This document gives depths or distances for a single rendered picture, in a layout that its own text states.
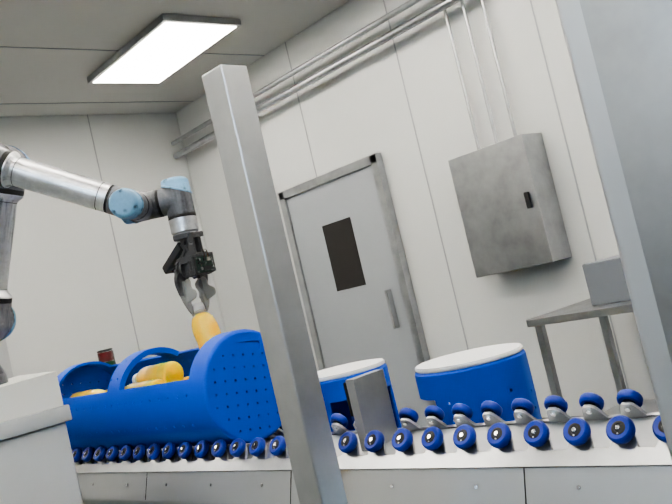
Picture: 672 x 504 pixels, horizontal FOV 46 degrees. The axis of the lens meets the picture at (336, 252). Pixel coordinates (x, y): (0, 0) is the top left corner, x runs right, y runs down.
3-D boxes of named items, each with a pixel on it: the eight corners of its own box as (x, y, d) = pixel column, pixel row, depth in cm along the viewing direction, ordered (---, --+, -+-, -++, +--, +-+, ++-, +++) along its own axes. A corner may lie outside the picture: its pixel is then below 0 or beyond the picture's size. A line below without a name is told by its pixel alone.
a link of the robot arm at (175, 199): (161, 184, 219) (191, 177, 219) (169, 223, 218) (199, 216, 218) (153, 180, 211) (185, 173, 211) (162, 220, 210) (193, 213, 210)
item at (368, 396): (369, 451, 168) (352, 379, 169) (356, 451, 171) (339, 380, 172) (399, 437, 176) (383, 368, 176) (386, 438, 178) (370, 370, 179)
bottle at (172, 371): (160, 365, 223) (126, 371, 236) (168, 389, 223) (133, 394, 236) (180, 357, 228) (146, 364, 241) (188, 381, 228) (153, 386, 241)
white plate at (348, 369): (278, 384, 242) (279, 388, 242) (354, 372, 227) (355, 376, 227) (328, 366, 265) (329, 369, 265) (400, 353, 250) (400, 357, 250)
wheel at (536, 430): (546, 417, 133) (552, 422, 134) (523, 419, 136) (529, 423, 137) (543, 443, 131) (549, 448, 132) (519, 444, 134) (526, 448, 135)
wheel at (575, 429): (587, 415, 128) (593, 419, 129) (562, 416, 131) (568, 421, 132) (584, 442, 126) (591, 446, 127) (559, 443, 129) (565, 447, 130)
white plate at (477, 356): (499, 341, 219) (500, 345, 219) (403, 365, 214) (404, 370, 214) (539, 344, 192) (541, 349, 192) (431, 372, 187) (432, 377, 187)
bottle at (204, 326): (232, 372, 215) (207, 310, 219) (239, 366, 209) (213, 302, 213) (208, 381, 212) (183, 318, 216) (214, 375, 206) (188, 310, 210)
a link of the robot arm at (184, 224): (163, 222, 214) (188, 220, 220) (166, 239, 214) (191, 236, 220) (178, 216, 209) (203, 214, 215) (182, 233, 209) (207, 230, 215)
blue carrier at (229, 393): (209, 450, 189) (198, 330, 193) (45, 457, 249) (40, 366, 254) (299, 435, 209) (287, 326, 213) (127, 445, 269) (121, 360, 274)
